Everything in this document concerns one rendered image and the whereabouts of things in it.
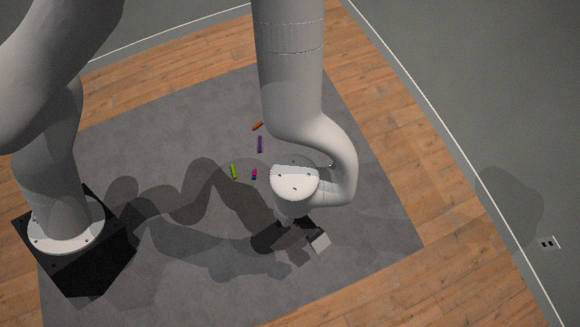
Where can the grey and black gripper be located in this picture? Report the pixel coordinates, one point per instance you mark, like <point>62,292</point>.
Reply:
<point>282,220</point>

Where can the orange rod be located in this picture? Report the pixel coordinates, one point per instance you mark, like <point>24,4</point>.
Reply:
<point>257,125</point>

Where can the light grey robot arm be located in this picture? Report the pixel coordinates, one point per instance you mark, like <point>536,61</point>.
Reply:
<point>39,65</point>

